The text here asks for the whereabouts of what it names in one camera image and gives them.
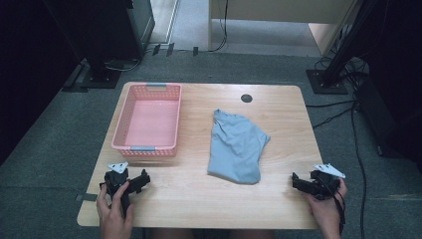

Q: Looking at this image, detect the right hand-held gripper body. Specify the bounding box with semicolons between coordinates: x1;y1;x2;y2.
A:
308;162;346;201

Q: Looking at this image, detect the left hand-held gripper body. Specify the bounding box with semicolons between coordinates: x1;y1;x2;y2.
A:
99;161;133;217

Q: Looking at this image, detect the pink plastic basket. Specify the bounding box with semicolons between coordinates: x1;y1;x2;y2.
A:
110;82;183;158

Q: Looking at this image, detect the light blue shirt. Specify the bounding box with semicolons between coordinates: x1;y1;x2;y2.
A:
207;109;272;185

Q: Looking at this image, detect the person's right hand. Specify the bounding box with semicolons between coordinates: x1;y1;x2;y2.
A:
303;178;348;233

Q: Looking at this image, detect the person's left hand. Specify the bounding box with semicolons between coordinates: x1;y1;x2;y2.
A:
96;180;135;234

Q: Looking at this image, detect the grey tape strip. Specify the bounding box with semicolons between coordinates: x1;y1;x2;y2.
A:
75;193;100;203

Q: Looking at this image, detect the black equipment box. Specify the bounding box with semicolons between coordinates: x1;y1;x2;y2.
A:
355;78;422;163

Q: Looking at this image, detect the black metal stand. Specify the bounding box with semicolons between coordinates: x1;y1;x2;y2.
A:
305;0;377;96
44;0;140;90

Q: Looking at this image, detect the dark curtain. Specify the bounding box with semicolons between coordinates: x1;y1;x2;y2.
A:
0;0;88;165

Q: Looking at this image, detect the light wooden desk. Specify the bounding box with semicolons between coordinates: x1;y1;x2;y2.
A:
207;0;363;57

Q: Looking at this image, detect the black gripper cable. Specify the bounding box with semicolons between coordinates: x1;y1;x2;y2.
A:
317;174;347;235

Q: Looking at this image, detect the black floor cable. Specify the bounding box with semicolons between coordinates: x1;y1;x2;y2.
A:
350;103;368;239
305;99;358;109
312;108;356;130

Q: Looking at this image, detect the white floor cable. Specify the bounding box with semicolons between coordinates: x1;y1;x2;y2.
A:
105;58;143;73

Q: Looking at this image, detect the black cable bundle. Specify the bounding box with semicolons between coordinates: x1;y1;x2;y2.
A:
313;54;371;88

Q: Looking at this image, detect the black hanging cable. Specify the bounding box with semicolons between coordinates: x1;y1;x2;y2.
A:
209;0;230;53

